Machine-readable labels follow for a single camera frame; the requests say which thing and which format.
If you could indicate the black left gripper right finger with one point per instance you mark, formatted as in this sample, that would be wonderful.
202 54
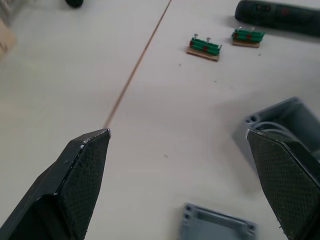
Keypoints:
287 180

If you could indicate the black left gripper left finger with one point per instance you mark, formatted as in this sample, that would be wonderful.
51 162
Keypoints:
67 190

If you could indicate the grey plastic box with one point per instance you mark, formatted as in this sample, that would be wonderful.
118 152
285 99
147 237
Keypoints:
295 112

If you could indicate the grey plastic box lid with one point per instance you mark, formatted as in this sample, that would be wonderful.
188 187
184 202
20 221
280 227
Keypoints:
215 225

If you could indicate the green screw holder block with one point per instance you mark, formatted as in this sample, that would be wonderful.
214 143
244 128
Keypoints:
247 37
205 48

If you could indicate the dark green electric screwdriver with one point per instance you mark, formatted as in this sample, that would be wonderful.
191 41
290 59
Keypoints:
280 15

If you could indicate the dark round object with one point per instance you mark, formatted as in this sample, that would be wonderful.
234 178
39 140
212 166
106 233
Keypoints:
74 2

